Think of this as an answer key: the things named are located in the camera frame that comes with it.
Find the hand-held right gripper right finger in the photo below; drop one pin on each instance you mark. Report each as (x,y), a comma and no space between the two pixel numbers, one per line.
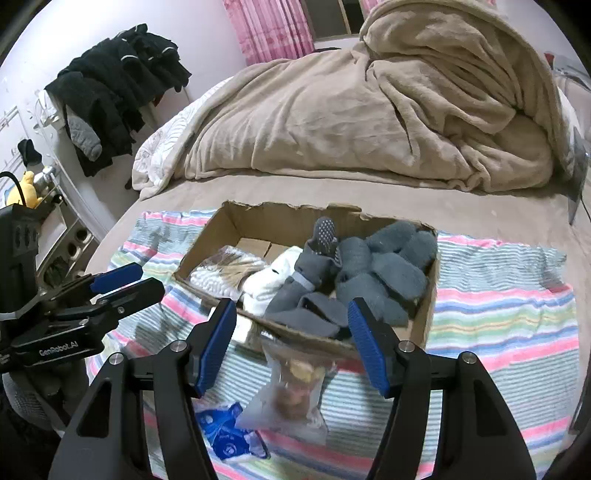
(367,350)

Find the grey quilted mitten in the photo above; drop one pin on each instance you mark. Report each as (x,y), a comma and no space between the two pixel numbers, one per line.
(85,138)

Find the yellow plush toy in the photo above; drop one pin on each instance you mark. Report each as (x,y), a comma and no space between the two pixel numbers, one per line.
(23,189)

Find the black hanging sock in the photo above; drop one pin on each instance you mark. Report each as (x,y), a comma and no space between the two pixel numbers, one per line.
(28,151)

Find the cotton swab packet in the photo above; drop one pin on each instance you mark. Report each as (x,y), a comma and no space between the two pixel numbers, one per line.
(221,272)

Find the clear plastic bag of snacks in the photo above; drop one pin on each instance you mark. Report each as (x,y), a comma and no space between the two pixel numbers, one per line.
(286,397)

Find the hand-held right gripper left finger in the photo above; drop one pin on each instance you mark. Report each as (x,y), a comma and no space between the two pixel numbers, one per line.
(214,350)

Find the cardboard box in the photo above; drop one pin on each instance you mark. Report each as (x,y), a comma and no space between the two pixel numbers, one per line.
(240,221)

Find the pastel striped towel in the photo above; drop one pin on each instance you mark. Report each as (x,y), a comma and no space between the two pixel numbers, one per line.
(489,314)

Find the pile of black clothes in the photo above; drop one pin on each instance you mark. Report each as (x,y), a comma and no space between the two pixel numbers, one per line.
(106,87)

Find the metal bottle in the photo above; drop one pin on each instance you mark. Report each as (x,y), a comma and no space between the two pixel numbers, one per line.
(46,177)

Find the beige fleece blanket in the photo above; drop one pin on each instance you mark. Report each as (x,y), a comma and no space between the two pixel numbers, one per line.
(332,120)

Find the pink curtain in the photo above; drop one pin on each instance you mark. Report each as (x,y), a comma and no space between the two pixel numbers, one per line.
(272,27)

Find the bed with taupe sheet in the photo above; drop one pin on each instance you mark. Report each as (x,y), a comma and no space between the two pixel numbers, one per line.
(323,190)

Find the grey sock with grip dots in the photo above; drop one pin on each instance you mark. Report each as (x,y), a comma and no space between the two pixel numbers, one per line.
(307,267)

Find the window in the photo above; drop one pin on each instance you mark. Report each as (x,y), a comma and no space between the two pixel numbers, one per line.
(341,16)

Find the pile of grey fuzzy socks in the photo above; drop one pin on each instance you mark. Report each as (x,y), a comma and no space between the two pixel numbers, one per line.
(392,272)

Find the white socks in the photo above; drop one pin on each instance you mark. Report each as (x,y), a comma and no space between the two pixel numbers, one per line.
(270,281)

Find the white shelf unit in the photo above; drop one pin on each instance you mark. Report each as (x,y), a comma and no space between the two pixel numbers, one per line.
(64,217)

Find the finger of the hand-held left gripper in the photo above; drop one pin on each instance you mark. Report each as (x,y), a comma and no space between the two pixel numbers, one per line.
(117,276)
(134,295)

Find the blue printed packet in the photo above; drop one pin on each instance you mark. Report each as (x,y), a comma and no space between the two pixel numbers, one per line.
(227,444)

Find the white patterned quilt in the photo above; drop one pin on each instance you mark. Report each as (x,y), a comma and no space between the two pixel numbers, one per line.
(159,152)

